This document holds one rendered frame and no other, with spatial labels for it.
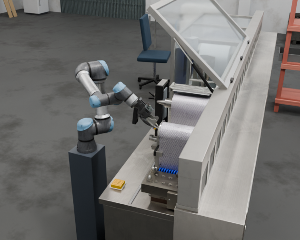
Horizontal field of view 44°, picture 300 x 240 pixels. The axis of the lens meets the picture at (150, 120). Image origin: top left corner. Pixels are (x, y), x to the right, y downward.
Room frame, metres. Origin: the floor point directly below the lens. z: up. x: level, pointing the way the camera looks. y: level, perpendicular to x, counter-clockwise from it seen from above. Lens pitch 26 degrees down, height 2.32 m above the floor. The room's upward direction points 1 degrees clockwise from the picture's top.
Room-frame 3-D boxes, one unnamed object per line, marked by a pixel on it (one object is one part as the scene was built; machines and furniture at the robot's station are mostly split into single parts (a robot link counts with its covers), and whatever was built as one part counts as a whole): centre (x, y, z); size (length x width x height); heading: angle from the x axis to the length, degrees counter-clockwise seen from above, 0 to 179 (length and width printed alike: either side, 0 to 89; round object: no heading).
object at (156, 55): (6.16, -0.05, 0.58); 0.67 x 0.64 x 1.15; 60
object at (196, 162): (2.52, -0.63, 1.55); 3.08 x 0.08 x 0.23; 161
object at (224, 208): (2.50, -0.70, 1.29); 3.10 x 0.28 x 0.30; 161
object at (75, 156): (2.41, 0.47, 0.45); 0.20 x 0.20 x 0.90; 67
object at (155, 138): (2.08, -0.05, 1.05); 0.06 x 0.05 x 0.31; 71
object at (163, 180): (1.81, -0.17, 1.00); 0.40 x 0.16 x 0.06; 71
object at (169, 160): (1.93, -0.17, 1.11); 0.23 x 0.01 x 0.18; 71
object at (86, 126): (2.42, 0.46, 1.07); 0.13 x 0.12 x 0.14; 118
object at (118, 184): (1.95, 0.20, 0.91); 0.07 x 0.07 x 0.02; 71
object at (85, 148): (2.41, 0.47, 0.95); 0.15 x 0.15 x 0.10
